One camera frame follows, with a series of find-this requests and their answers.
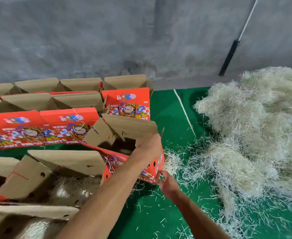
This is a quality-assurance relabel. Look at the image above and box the person's left hand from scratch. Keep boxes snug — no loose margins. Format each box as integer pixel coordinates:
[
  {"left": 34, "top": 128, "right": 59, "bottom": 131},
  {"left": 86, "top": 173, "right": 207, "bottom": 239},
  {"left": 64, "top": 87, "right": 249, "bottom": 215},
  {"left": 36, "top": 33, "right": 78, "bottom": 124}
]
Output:
[{"left": 134, "top": 132, "right": 165, "bottom": 166}]

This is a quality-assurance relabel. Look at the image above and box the person's right hand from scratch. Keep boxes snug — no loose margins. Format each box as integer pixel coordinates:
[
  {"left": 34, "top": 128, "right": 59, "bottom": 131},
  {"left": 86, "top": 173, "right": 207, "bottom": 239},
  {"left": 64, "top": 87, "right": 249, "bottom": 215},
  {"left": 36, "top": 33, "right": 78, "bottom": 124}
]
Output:
[{"left": 158, "top": 170, "right": 184, "bottom": 202}]

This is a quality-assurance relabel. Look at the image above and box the pile of shredded paper filler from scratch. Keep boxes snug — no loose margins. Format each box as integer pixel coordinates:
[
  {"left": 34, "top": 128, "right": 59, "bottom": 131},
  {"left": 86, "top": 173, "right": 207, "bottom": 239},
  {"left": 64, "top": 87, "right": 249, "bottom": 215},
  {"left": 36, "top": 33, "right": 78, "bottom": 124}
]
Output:
[{"left": 162, "top": 66, "right": 292, "bottom": 239}]

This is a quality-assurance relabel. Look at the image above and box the group of red fruit boxes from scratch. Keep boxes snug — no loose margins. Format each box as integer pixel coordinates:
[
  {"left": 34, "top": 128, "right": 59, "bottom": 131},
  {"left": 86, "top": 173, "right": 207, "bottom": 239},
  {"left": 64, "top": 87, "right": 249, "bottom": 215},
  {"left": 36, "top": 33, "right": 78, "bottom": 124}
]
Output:
[{"left": 0, "top": 74, "right": 155, "bottom": 150}]

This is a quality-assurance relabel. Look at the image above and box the person's left forearm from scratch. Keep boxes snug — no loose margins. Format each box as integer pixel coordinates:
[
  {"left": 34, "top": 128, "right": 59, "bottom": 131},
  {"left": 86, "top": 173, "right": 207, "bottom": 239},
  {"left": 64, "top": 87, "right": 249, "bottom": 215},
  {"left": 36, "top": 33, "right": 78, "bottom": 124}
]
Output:
[{"left": 55, "top": 157, "right": 153, "bottom": 239}]

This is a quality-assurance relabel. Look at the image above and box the person's right forearm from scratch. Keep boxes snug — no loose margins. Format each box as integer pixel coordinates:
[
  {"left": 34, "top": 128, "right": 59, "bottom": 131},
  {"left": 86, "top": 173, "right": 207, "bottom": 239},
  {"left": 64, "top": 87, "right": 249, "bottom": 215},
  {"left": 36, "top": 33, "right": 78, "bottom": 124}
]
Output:
[{"left": 172, "top": 194, "right": 232, "bottom": 239}]

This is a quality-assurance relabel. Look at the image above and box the white pole with black grip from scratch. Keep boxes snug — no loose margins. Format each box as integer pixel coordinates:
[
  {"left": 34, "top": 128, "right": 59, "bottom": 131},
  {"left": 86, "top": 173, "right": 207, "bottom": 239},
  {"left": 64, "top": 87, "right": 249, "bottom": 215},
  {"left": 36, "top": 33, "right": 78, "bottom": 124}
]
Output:
[{"left": 218, "top": 0, "right": 260, "bottom": 77}]

